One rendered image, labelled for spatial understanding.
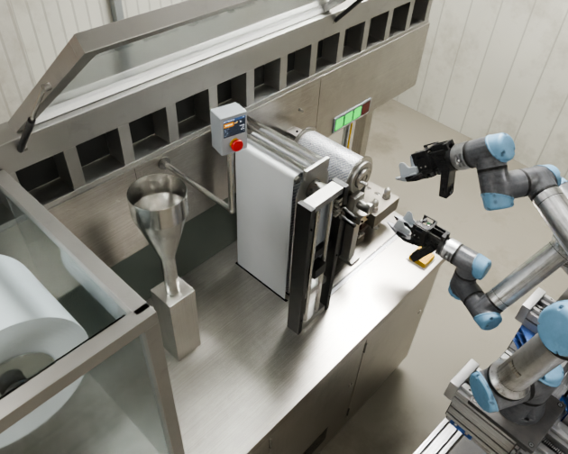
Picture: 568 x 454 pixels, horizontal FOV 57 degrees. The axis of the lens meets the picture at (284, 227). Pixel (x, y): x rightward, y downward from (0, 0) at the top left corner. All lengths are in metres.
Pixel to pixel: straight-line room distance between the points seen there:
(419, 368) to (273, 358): 1.30
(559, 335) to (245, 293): 1.00
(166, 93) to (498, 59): 3.18
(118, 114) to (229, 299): 0.76
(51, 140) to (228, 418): 0.88
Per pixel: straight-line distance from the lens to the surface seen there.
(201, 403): 1.62
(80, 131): 1.37
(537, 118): 4.28
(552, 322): 1.32
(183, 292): 1.51
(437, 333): 3.01
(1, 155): 1.30
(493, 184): 1.44
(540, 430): 1.87
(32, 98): 1.12
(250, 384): 1.64
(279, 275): 1.76
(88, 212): 1.49
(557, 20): 4.07
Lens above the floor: 2.32
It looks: 43 degrees down
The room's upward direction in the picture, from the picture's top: 3 degrees clockwise
